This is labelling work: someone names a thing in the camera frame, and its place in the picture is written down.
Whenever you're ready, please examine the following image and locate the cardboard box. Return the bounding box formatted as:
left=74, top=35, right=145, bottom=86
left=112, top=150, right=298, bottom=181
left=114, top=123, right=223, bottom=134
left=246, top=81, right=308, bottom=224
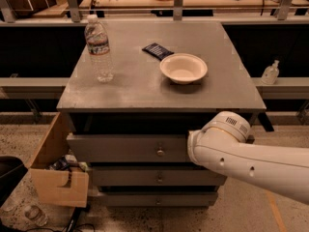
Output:
left=28, top=113, right=89, bottom=208

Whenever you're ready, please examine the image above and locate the grey top drawer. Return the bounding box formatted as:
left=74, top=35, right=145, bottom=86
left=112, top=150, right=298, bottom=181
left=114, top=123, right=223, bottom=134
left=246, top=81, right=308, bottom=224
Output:
left=67, top=134, right=190, bottom=162

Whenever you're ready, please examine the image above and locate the grey drawer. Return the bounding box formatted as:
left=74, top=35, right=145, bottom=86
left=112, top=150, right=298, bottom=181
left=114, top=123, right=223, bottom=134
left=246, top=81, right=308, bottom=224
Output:
left=67, top=134, right=190, bottom=162
left=93, top=165, right=226, bottom=187
left=98, top=192, right=218, bottom=207

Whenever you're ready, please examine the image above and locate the hand sanitizer bottle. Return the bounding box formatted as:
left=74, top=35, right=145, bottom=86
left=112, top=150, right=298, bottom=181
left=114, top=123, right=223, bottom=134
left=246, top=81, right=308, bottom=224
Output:
left=261, top=60, right=279, bottom=85

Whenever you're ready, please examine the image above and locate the grey metal railing frame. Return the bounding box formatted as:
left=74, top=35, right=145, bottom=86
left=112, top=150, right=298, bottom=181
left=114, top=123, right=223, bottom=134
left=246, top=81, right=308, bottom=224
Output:
left=1, top=0, right=309, bottom=24

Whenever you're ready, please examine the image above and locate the grey drawer cabinet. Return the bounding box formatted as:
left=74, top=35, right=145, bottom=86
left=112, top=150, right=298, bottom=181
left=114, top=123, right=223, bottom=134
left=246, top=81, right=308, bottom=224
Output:
left=58, top=20, right=266, bottom=198

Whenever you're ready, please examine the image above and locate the empty plastic bottle on floor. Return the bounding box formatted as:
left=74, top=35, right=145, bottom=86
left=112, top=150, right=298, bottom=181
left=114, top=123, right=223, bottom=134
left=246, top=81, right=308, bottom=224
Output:
left=24, top=205, right=48, bottom=227

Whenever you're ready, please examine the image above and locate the grey middle drawer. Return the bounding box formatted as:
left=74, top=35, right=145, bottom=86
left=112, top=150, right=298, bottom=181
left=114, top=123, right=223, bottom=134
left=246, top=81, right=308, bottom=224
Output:
left=93, top=165, right=226, bottom=187

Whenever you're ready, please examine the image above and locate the grey bottom drawer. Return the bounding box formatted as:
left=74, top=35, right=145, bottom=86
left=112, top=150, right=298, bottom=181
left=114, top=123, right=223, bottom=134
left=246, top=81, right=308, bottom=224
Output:
left=98, top=192, right=218, bottom=207

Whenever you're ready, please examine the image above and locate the dark blue snack packet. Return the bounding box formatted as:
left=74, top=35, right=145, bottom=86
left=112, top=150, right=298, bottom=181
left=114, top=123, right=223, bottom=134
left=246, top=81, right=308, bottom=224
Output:
left=143, top=43, right=173, bottom=61

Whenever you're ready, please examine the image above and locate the clear plastic water bottle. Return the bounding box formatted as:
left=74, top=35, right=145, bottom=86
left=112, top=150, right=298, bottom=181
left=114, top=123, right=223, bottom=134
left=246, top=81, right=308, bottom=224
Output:
left=84, top=14, right=114, bottom=83

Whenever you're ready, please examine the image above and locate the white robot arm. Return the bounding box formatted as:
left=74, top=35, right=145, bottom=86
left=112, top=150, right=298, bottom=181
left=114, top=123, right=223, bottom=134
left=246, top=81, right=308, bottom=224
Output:
left=187, top=111, right=309, bottom=204

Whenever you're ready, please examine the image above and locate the trash in cardboard box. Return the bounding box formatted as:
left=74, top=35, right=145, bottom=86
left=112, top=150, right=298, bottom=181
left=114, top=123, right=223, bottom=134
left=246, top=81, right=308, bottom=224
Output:
left=46, top=155, right=88, bottom=172

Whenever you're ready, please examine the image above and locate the white paper bowl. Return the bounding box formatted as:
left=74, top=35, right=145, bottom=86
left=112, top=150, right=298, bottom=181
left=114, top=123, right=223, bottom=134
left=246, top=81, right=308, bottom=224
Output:
left=159, top=53, right=208, bottom=85

